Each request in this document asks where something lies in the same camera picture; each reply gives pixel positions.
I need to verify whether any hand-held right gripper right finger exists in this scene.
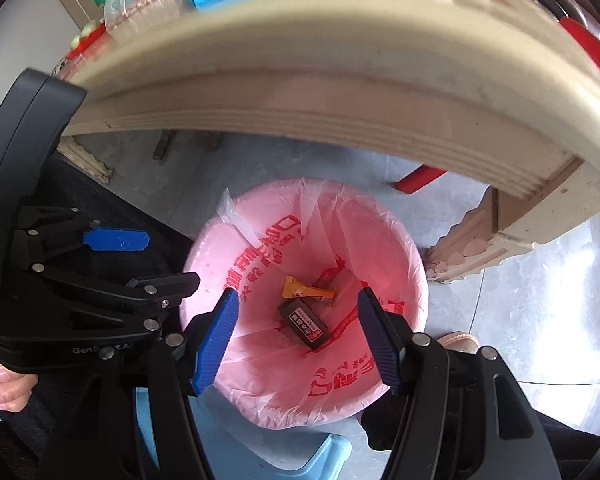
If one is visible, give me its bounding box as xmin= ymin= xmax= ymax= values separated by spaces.
xmin=357 ymin=287 xmax=556 ymax=480

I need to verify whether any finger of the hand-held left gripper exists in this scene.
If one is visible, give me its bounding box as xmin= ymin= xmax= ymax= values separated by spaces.
xmin=30 ymin=262 xmax=201 ymax=333
xmin=12 ymin=205 xmax=151 ymax=273

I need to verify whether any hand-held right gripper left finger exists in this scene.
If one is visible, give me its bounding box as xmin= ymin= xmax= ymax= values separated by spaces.
xmin=35 ymin=287 xmax=241 ymax=480

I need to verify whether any pink trash bin with liner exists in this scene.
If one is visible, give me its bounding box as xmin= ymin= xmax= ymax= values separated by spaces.
xmin=180 ymin=177 xmax=430 ymax=431

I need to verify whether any person's left hand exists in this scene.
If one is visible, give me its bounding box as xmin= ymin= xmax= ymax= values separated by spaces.
xmin=0 ymin=359 xmax=39 ymax=413

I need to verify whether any black red label packet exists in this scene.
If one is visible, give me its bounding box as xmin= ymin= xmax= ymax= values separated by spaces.
xmin=278 ymin=297 xmax=331 ymax=352

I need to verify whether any person's pink shoe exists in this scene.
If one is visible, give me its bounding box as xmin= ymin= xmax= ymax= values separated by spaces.
xmin=437 ymin=331 xmax=481 ymax=353

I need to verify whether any orange snack wrapper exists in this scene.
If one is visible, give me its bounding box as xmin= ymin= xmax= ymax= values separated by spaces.
xmin=281 ymin=276 xmax=337 ymax=307

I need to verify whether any light blue plastic stool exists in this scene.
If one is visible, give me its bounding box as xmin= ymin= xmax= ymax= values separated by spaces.
xmin=132 ymin=387 xmax=353 ymax=480

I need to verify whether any clear bag of peanuts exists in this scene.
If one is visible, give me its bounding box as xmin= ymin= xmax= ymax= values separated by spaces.
xmin=102 ymin=0 xmax=188 ymax=36

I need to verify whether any person's right leg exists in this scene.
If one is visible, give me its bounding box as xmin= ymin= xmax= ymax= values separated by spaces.
xmin=530 ymin=407 xmax=600 ymax=480

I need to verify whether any beige patterned table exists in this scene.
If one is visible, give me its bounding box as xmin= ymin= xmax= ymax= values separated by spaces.
xmin=55 ymin=0 xmax=600 ymax=286

